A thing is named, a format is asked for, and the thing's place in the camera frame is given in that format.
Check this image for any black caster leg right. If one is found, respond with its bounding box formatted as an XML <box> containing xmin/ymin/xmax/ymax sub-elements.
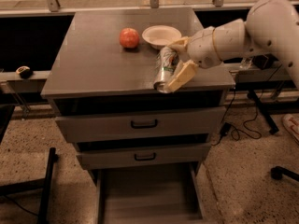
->
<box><xmin>270</xmin><ymin>166</ymin><xmax>299</xmax><ymax>182</ymax></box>

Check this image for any clear water bottle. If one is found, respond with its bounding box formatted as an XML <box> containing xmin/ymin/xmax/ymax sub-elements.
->
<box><xmin>240</xmin><ymin>57</ymin><xmax>253</xmax><ymax>70</ymax></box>

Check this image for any red apple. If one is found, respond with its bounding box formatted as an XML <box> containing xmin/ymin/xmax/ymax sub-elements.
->
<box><xmin>119</xmin><ymin>28</ymin><xmax>139</xmax><ymax>49</ymax></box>

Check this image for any grey drawer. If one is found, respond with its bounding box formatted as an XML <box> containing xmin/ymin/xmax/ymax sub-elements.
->
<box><xmin>77</xmin><ymin>143</ymin><xmax>211</xmax><ymax>170</ymax></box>
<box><xmin>94</xmin><ymin>163</ymin><xmax>218</xmax><ymax>224</ymax></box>
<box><xmin>56</xmin><ymin>106</ymin><xmax>225</xmax><ymax>143</ymax></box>

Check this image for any small black box speaker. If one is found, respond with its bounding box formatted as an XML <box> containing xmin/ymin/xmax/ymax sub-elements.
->
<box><xmin>253</xmin><ymin>54</ymin><xmax>277</xmax><ymax>70</ymax></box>

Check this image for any grey drawer cabinet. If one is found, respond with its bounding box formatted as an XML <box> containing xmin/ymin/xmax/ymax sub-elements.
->
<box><xmin>40</xmin><ymin>7</ymin><xmax>236</xmax><ymax>185</ymax></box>

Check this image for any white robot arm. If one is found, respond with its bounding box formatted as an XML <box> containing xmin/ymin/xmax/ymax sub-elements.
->
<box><xmin>166</xmin><ymin>0</ymin><xmax>299</xmax><ymax>92</ymax></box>

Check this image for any black yellow tape measure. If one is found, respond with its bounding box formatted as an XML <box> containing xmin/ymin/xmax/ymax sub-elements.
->
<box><xmin>16</xmin><ymin>65</ymin><xmax>33</xmax><ymax>79</ymax></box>

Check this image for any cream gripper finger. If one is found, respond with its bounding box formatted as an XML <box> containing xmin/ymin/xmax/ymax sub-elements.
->
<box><xmin>166</xmin><ymin>60</ymin><xmax>198</xmax><ymax>92</ymax></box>
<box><xmin>169</xmin><ymin>36</ymin><xmax>190</xmax><ymax>52</ymax></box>

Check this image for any grey middle drawer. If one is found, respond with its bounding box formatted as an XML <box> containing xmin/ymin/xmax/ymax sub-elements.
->
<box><xmin>77</xmin><ymin>143</ymin><xmax>211</xmax><ymax>170</ymax></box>

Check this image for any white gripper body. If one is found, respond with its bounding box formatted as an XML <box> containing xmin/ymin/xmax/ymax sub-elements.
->
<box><xmin>187</xmin><ymin>27</ymin><xmax>221</xmax><ymax>69</ymax></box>

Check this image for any green 7up can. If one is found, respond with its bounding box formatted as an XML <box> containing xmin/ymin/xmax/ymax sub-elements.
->
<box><xmin>153</xmin><ymin>47</ymin><xmax>179</xmax><ymax>93</ymax></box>

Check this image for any grey top drawer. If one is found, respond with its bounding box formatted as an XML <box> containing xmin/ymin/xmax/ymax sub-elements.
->
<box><xmin>56</xmin><ymin>106</ymin><xmax>225</xmax><ymax>143</ymax></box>

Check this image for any black power adapter cable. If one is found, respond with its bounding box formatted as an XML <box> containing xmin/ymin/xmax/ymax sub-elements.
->
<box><xmin>211</xmin><ymin>63</ymin><xmax>283</xmax><ymax>147</ymax></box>

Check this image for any grey bottom drawer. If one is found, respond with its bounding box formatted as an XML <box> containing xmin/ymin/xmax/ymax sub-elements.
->
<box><xmin>94</xmin><ymin>163</ymin><xmax>218</xmax><ymax>224</ymax></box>

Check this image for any white bowl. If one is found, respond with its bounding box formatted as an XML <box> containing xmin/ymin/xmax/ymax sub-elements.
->
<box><xmin>142</xmin><ymin>25</ymin><xmax>181</xmax><ymax>49</ymax></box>

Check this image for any black stand leg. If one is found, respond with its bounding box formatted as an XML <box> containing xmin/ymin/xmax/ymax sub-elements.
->
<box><xmin>248</xmin><ymin>90</ymin><xmax>279</xmax><ymax>134</ymax></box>

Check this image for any white red sneaker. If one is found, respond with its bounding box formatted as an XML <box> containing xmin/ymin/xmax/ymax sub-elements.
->
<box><xmin>282</xmin><ymin>114</ymin><xmax>299</xmax><ymax>142</ymax></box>

